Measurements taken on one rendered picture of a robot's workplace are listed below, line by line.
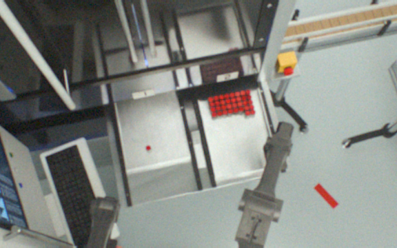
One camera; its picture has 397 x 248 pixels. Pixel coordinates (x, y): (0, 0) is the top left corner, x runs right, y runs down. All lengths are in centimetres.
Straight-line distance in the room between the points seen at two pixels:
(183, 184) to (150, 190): 13
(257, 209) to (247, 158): 75
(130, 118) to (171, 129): 18
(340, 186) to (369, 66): 79
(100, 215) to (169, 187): 58
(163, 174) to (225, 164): 25
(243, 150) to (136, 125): 45
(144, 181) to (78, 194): 28
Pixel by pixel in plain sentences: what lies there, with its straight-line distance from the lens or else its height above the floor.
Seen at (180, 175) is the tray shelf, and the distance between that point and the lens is 202.
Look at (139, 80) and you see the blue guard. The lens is 187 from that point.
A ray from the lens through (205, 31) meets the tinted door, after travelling 165.
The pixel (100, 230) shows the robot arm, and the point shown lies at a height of 144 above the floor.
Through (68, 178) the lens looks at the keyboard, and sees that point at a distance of 214.
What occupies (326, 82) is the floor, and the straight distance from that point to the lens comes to 319.
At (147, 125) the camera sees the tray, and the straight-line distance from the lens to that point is 208.
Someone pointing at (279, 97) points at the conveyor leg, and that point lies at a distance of 287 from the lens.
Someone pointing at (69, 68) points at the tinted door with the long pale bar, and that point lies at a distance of 172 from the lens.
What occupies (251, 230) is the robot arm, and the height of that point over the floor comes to 157.
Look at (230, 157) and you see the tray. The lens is 204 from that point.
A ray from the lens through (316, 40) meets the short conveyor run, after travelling 222.
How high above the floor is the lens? 285
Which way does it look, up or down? 72 degrees down
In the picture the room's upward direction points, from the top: straight up
